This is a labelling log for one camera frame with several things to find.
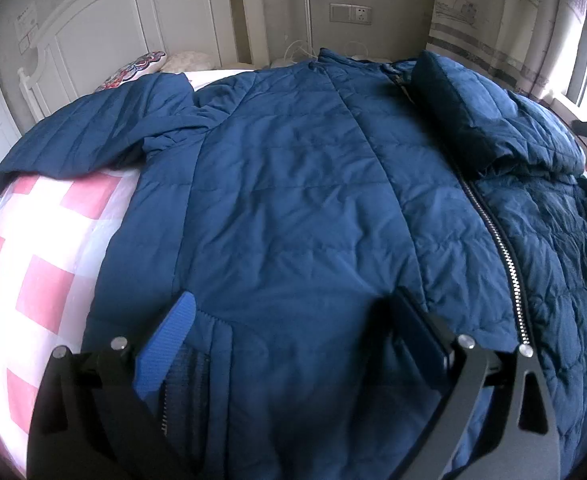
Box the printed striped curtain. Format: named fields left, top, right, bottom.
left=427, top=0, right=587, bottom=100

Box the white wooden headboard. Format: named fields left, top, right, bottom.
left=18, top=0, right=270, bottom=122

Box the pink white checkered bed sheet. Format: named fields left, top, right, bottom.
left=0, top=69, right=255, bottom=476

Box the slim white floor lamp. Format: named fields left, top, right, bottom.
left=284, top=0, right=318, bottom=66

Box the blue quilted puffer jacket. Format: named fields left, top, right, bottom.
left=0, top=48, right=587, bottom=480

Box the patterned colourful pillow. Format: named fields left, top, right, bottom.
left=95, top=51, right=167, bottom=92

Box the wall socket panel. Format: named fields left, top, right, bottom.
left=329, top=3, right=373, bottom=25

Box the cream fluffy pillow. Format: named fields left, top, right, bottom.
left=160, top=51, right=216, bottom=74

